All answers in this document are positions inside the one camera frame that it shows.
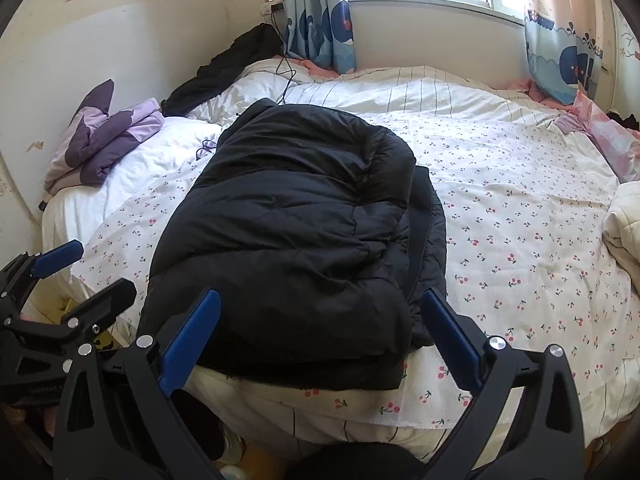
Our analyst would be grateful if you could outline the dark cloth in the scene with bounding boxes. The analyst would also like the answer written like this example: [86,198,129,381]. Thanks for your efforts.
[607,110,640,131]

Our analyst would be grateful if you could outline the white wall panel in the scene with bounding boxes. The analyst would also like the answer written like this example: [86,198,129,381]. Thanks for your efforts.
[0,1,241,211]

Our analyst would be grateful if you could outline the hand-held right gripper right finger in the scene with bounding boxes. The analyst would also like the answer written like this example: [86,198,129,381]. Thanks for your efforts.
[420,287,586,480]

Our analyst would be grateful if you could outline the black crumpled cloth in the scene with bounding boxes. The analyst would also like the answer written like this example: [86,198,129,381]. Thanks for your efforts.
[160,22,286,117]

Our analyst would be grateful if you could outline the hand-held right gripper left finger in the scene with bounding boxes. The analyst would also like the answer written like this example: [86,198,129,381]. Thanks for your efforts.
[52,287,223,480]

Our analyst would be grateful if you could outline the black puffer jacket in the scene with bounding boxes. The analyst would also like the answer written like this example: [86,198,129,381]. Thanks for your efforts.
[136,97,447,392]

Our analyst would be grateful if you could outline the white puffy quilt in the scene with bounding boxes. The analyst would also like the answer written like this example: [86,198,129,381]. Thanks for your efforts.
[602,180,640,281]

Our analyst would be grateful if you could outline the black charging cable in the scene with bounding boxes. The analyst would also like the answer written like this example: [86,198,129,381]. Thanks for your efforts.
[272,10,297,106]

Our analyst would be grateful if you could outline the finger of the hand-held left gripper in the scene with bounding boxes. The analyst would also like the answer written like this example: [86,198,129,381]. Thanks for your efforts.
[5,277,138,346]
[0,240,85,311]

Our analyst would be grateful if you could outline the cherry print blanket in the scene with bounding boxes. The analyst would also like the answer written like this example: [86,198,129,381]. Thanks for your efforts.
[70,110,640,431]

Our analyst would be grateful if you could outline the folded purple clothes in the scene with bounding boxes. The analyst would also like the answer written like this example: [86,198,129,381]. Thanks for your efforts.
[44,79,166,193]

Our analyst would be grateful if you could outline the cherry print bed sheet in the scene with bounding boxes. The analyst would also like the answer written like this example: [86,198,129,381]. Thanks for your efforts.
[42,57,640,461]

